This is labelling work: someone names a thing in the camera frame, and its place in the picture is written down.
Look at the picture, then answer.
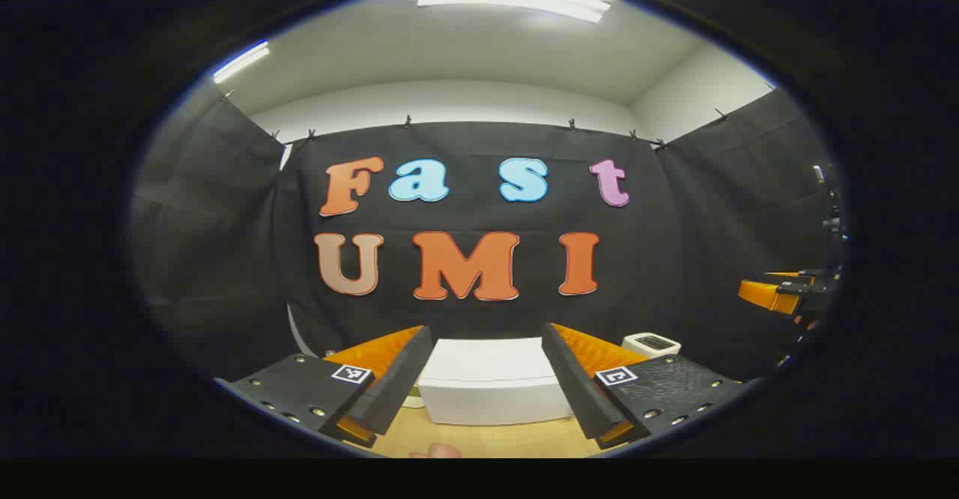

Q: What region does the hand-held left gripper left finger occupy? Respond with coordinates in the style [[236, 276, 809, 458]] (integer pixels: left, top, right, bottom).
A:
[[214, 324, 435, 449]]

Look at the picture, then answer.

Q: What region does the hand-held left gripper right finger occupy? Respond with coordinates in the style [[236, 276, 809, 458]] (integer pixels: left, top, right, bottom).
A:
[[541, 323, 761, 449]]

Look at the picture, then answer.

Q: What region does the white microwave oven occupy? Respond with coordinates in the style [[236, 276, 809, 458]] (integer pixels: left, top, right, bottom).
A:
[[417, 338, 576, 426]]

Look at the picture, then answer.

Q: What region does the white toaster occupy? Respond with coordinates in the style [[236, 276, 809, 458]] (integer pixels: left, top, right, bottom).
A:
[[622, 332, 682, 358]]

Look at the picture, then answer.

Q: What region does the black backdrop cloth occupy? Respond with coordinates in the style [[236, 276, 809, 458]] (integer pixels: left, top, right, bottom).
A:
[[129, 87, 849, 389]]

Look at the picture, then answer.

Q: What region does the long ceiling light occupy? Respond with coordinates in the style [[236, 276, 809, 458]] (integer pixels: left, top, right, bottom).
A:
[[212, 40, 270, 85]]

